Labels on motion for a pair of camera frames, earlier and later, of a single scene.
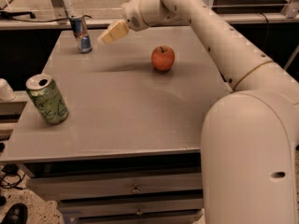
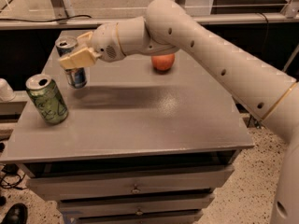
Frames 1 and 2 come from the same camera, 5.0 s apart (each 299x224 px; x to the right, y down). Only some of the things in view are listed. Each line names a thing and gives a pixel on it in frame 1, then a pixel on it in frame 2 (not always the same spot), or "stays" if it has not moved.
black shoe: [18, 214] stays
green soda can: [46, 96] stays
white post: [69, 6] stays
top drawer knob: [135, 190] stays
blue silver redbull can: [81, 34] → [77, 77]
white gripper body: [131, 15] → [104, 41]
